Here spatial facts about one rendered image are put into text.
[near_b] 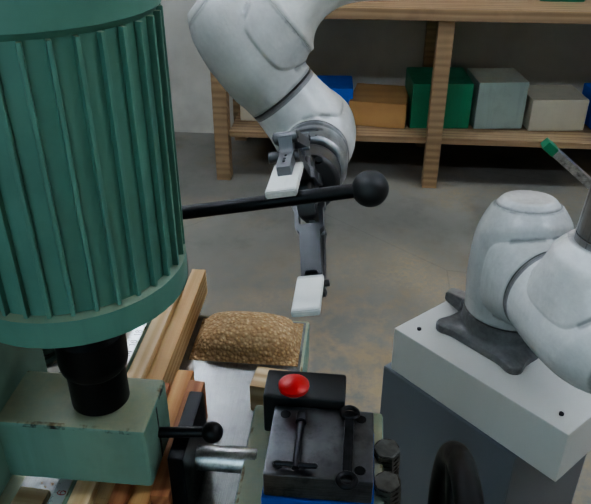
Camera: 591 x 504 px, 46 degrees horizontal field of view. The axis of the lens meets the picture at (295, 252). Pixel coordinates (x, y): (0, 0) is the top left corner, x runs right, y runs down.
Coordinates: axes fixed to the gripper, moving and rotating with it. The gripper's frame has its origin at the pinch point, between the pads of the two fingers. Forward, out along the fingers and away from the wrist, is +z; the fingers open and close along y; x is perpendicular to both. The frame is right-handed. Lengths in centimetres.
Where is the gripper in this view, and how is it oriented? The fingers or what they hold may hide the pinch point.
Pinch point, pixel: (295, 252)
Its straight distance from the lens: 68.9
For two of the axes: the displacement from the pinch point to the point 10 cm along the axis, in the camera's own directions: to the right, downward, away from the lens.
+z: -1.0, 5.0, -8.6
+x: 9.8, -1.0, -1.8
